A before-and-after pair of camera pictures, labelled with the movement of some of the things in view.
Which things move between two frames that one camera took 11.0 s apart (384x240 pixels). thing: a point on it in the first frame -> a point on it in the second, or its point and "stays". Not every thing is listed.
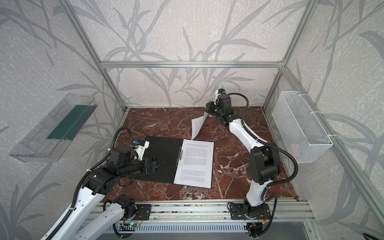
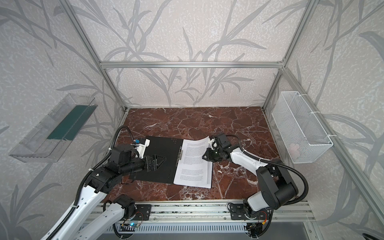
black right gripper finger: (210, 107) -> (209, 155)
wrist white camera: (219, 91) -> (211, 142)
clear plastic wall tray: (48, 141) stays
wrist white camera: (140, 146) stays
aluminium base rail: (286, 211) stays
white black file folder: (168, 149) stays
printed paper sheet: (197, 124) -> (193, 170)
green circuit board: (130, 225) stays
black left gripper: (146, 165) stays
